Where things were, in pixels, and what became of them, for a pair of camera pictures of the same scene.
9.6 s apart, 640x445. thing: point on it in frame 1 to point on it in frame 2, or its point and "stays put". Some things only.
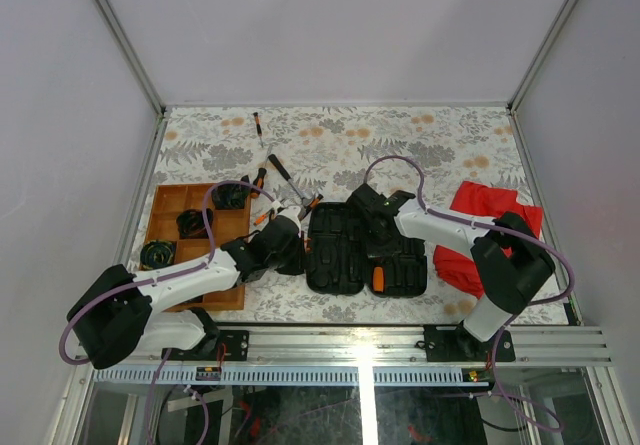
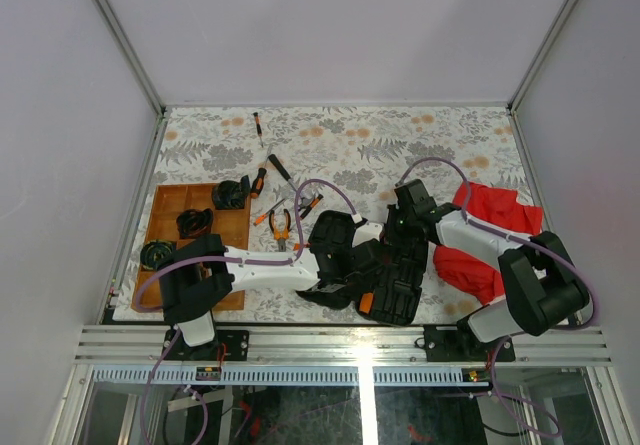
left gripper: (299, 268) to (365, 287)
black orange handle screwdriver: (259, 181) stays put
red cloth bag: (458, 269) stays put
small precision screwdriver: (311, 206) stays put
